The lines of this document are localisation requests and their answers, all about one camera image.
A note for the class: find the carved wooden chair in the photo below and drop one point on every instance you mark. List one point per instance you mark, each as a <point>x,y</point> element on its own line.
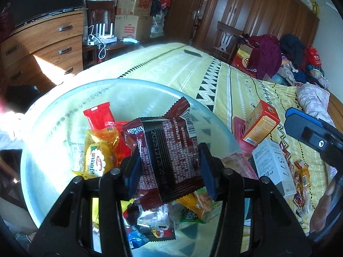
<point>226,41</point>

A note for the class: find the orange red carton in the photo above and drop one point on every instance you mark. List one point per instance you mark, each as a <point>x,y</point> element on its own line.
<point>261,123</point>

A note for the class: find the maroon garment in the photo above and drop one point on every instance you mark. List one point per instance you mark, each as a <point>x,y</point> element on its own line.
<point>266,53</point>

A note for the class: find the yellow snack packet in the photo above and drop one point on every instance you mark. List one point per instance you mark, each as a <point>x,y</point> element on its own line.
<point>99,155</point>

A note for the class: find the white router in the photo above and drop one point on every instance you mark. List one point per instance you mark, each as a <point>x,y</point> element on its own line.
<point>103,37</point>

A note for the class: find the printed white plastic bag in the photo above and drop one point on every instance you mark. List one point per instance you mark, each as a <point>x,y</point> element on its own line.
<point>157,25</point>

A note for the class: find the dark wooden side table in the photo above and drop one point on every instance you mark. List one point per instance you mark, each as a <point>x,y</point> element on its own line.
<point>118,46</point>

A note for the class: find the dark wooden chair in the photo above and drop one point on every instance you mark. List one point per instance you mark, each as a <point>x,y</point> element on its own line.
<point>100,13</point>

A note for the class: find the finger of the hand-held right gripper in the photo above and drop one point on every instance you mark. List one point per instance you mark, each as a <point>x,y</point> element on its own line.
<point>308,133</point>

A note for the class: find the pile of clothes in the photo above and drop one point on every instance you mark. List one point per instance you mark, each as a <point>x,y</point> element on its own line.
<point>308,75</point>

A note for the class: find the white power strip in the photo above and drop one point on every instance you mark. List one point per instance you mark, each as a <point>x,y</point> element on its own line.
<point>92,41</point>

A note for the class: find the pink floral quilt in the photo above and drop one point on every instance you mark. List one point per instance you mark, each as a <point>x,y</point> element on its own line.
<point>313,99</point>

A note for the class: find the wooden dresser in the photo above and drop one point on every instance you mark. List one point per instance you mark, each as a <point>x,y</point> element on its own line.
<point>40,48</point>

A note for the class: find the black red snack packet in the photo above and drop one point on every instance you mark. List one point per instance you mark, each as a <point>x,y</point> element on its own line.
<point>158,229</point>

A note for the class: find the dark brown snack packet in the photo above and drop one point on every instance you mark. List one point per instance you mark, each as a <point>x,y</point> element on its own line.
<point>168,150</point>

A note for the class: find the green label snack packet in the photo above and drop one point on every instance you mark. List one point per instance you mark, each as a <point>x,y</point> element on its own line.
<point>198,208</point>

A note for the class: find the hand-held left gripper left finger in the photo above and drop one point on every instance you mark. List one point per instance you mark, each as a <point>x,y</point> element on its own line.
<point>132,174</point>

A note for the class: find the red paper bag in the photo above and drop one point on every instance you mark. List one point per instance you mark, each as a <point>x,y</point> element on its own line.
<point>315,56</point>

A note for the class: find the red gift box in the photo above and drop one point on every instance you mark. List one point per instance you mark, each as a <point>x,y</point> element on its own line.
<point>245,63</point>

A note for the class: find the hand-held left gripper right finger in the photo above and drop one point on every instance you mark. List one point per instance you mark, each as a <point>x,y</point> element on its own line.
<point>209,171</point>

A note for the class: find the person's right hand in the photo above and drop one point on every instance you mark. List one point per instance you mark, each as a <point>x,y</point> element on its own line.
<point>323,211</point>

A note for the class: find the blue snack packet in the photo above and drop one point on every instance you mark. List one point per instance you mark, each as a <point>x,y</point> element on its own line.
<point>136,238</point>

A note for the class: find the wooden wardrobe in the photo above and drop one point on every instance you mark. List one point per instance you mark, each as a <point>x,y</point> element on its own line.
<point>254,5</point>

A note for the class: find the small cardboard box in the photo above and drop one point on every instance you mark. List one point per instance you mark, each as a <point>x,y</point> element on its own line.
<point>134,5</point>

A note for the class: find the large cardboard box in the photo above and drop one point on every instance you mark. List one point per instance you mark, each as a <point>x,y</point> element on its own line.
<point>132,28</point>

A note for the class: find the small red bag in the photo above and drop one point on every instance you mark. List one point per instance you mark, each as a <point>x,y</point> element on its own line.
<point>165,2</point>

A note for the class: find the white paper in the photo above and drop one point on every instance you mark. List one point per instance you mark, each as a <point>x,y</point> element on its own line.
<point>130,40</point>

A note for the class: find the clear orange snack packet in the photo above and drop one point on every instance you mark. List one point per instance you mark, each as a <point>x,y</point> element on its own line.
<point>302,174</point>
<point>302,203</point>

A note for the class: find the pink carton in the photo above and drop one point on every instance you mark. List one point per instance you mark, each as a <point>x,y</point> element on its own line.
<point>238,133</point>

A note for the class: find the white carton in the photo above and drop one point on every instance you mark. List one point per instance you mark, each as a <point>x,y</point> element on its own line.
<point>273,166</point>

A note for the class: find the black garment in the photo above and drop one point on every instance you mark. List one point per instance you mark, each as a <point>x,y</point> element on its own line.
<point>293,46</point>

